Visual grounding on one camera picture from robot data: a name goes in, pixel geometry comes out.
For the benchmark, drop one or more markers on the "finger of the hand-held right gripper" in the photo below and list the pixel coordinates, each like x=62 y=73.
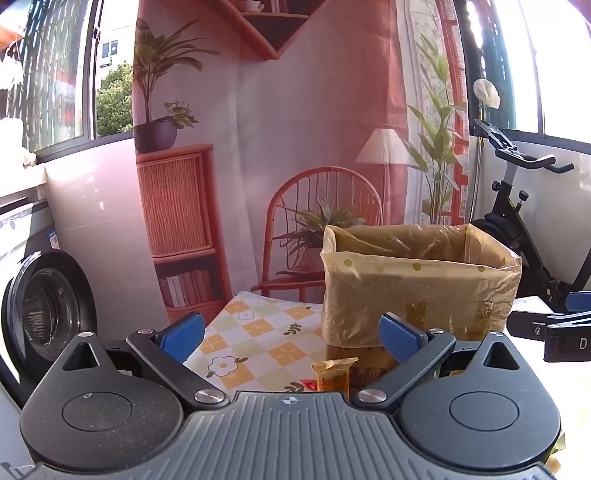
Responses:
x=526 y=325
x=579 y=303

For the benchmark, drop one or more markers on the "white cloth on pole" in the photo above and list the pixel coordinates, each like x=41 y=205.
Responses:
x=487 y=92

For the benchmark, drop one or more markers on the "window with dark frame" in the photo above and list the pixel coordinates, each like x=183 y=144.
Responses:
x=55 y=69
x=545 y=64

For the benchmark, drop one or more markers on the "cardboard box with plastic liner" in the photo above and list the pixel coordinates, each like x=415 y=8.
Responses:
x=415 y=295

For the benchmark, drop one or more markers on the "checkered floral tablecloth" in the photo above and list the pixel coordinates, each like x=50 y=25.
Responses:
x=263 y=332

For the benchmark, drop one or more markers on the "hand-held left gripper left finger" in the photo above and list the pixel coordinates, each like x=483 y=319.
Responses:
x=182 y=334

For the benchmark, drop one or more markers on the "black exercise bike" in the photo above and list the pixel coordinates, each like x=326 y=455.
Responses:
x=512 y=217

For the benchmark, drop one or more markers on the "washing machine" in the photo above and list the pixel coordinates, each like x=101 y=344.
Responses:
x=46 y=304

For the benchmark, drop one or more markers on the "thin metal pole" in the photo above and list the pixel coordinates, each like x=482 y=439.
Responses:
x=478 y=161

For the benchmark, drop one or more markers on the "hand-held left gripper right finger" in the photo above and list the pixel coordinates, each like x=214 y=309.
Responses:
x=399 y=337

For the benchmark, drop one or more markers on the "small red packet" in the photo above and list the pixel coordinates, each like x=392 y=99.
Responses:
x=308 y=384

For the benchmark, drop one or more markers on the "printed room backdrop cloth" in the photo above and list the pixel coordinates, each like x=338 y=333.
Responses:
x=286 y=138

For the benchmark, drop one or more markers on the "orange snack packet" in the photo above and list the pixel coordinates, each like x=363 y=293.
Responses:
x=332 y=376

